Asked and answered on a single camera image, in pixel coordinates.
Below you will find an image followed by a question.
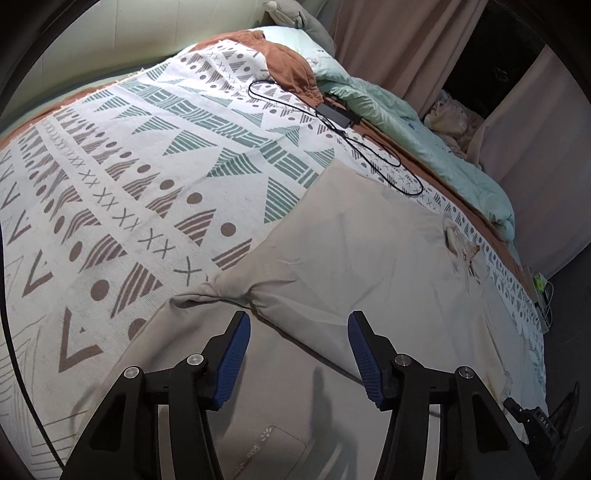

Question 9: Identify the black power adapter with cable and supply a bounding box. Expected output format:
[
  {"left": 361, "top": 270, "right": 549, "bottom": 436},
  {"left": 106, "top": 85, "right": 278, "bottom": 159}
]
[{"left": 249, "top": 79, "right": 426, "bottom": 197}]

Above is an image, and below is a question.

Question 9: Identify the cream leather armchair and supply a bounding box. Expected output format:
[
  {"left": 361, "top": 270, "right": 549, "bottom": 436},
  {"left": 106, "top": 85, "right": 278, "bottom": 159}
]
[{"left": 9, "top": 0, "right": 273, "bottom": 121}]

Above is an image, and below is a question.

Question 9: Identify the pink curtain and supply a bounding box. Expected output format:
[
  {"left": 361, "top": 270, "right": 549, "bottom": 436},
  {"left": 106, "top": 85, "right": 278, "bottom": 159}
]
[
  {"left": 300, "top": 0, "right": 490, "bottom": 100},
  {"left": 466, "top": 46, "right": 591, "bottom": 278}
]

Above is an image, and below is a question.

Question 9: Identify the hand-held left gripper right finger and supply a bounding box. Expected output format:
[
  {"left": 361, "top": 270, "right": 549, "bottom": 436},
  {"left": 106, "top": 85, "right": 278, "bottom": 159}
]
[{"left": 347, "top": 310, "right": 541, "bottom": 480}]

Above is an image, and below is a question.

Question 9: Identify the pile of pale clothes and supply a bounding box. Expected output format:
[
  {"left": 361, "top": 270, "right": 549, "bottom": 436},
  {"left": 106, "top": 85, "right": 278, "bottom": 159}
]
[{"left": 422, "top": 90, "right": 485, "bottom": 160}]

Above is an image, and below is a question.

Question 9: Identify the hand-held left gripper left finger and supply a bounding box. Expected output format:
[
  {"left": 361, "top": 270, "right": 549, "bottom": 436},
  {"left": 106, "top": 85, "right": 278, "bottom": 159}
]
[{"left": 60, "top": 311, "right": 252, "bottom": 480}]

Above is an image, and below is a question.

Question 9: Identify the grey pillow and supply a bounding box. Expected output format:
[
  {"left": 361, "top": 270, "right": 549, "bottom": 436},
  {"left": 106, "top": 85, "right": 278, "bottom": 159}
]
[{"left": 263, "top": 0, "right": 338, "bottom": 54}]

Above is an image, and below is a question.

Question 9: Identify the white geometric patterned blanket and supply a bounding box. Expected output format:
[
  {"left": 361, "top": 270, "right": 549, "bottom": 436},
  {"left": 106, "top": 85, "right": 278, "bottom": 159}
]
[{"left": 0, "top": 39, "right": 550, "bottom": 480}]

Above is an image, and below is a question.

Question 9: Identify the mint green duvet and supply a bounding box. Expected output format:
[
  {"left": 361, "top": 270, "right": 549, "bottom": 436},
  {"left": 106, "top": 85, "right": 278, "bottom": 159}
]
[{"left": 314, "top": 74, "right": 515, "bottom": 241}]

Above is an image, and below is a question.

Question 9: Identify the white power strip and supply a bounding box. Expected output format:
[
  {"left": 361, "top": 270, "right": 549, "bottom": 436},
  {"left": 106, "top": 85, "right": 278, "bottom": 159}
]
[{"left": 524, "top": 265, "right": 555, "bottom": 333}]

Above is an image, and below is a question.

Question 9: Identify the pale green pillow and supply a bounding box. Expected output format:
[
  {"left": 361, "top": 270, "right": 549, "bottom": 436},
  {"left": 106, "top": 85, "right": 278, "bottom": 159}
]
[{"left": 249, "top": 25, "right": 334, "bottom": 70}]

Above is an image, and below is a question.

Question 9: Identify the beige garment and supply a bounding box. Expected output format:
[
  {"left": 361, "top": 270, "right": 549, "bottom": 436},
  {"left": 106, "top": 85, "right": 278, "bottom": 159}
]
[{"left": 69, "top": 161, "right": 550, "bottom": 480}]

